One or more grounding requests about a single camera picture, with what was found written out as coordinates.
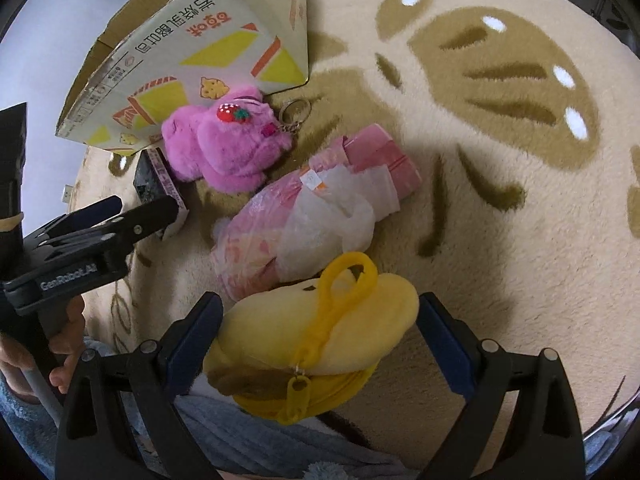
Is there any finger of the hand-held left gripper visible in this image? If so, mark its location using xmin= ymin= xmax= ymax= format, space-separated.
xmin=22 ymin=195 xmax=124 ymax=247
xmin=37 ymin=194 xmax=181 ymax=272

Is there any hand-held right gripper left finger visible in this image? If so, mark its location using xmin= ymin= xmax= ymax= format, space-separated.
xmin=55 ymin=291 xmax=224 ymax=480

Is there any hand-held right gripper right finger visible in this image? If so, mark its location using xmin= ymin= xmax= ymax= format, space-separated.
xmin=417 ymin=291 xmax=586 ymax=480

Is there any dark box with pink edge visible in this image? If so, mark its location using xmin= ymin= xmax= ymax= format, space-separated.
xmin=133 ymin=147 xmax=190 ymax=240

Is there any yellow plush pouch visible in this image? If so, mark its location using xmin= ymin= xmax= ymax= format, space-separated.
xmin=202 ymin=251 xmax=420 ymax=426

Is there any printed cardboard box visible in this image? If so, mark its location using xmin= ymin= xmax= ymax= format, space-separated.
xmin=55 ymin=0 xmax=309 ymax=156

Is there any person's left hand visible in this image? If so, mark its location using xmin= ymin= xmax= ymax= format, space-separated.
xmin=0 ymin=296 xmax=87 ymax=403

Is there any pink plush toy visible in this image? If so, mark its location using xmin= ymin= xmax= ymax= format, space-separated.
xmin=161 ymin=85 xmax=293 ymax=193

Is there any pink plastic bag package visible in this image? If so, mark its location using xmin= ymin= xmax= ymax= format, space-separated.
xmin=210 ymin=122 xmax=422 ymax=303

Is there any blue fleece clothing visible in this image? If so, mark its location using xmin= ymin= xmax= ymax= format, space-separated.
xmin=0 ymin=335 xmax=421 ymax=480

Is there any grey cable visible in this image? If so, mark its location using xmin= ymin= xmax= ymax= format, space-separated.
xmin=22 ymin=366 xmax=63 ymax=423

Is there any metal key ring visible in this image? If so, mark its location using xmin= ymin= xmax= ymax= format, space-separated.
xmin=277 ymin=98 xmax=312 ymax=136

